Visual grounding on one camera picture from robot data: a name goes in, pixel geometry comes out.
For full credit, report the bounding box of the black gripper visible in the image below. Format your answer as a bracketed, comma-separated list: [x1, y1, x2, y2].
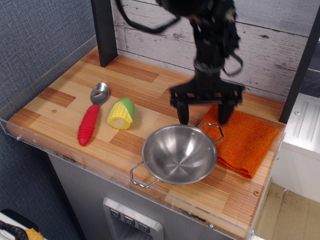
[169, 69, 245, 125]

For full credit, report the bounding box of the stainless steel two-handled bowl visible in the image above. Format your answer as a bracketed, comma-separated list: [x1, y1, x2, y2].
[130, 122, 223, 189]

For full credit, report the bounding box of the orange towel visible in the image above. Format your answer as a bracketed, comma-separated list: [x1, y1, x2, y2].
[200, 105, 279, 179]

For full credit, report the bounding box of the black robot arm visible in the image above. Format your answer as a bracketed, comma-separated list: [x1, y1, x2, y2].
[157, 0, 245, 125]

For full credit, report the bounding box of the yellow green toy corn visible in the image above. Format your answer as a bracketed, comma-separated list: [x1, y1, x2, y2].
[107, 97, 136, 130]

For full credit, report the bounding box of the white toy sink unit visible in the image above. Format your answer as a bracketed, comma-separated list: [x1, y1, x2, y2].
[271, 93, 320, 202]

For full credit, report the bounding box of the silver dispenser button panel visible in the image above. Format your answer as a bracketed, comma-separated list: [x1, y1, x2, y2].
[102, 197, 165, 240]

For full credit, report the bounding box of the grey toy fridge cabinet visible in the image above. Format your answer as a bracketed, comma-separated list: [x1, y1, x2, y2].
[49, 155, 230, 240]

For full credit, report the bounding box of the yellow toy at corner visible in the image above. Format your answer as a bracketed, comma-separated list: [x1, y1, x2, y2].
[25, 228, 45, 240]

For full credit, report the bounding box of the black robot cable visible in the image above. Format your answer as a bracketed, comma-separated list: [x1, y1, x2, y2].
[114, 0, 245, 77]

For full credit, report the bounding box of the clear acrylic guard rail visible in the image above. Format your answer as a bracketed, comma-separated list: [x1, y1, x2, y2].
[3, 30, 280, 240]

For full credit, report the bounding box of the red-handled metal spoon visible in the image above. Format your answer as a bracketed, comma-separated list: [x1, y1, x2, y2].
[77, 82, 110, 146]

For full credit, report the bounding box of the black right shelf post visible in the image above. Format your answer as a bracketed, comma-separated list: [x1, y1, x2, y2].
[279, 8, 320, 124]

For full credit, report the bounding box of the black shelf post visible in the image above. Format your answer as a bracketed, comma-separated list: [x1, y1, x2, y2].
[90, 0, 118, 67]
[279, 8, 320, 124]

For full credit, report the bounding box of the black left shelf post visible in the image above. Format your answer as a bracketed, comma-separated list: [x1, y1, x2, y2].
[90, 0, 118, 67]

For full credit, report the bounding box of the black ribbed hose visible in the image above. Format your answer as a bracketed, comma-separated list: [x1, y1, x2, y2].
[0, 220, 28, 240]

